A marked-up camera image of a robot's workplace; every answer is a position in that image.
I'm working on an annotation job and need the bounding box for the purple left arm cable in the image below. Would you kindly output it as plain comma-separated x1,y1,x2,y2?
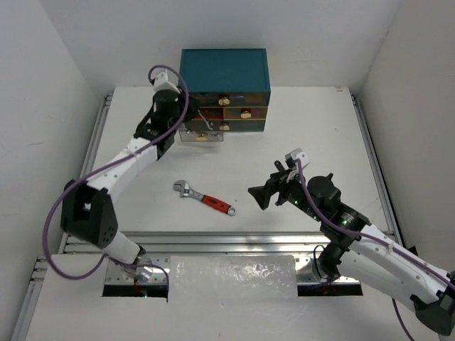
42,64,189,281

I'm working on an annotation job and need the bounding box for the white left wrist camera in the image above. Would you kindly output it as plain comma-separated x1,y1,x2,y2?
152,70,181,94

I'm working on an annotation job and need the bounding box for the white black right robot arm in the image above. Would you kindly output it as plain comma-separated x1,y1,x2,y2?
248,170,454,336

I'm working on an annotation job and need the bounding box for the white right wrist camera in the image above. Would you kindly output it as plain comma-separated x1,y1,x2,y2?
284,148,311,170

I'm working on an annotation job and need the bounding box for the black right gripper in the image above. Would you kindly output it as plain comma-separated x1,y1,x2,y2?
248,166,323,222

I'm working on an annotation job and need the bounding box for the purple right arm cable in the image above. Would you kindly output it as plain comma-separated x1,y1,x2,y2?
294,159,455,341

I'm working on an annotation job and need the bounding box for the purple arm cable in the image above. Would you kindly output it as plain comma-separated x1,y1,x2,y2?
294,159,455,341
42,64,189,281

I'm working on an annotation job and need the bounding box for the teal drawer cabinet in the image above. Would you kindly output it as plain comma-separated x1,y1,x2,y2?
179,48,271,130

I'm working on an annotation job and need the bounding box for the red handled adjustable wrench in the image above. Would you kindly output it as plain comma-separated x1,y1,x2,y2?
173,180,236,217

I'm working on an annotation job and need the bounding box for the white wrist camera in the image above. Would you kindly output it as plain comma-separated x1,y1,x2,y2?
284,148,311,170
152,70,181,94

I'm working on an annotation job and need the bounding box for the aluminium rail frame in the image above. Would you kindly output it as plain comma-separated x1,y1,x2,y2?
13,87,405,340

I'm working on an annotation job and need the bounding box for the slim chrome open-end wrench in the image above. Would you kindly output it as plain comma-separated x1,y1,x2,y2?
180,131,223,141

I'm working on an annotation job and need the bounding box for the dark bottom drawer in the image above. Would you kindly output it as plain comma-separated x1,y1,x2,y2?
220,119,266,132

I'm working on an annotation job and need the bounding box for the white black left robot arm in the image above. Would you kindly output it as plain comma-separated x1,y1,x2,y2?
60,90,200,266

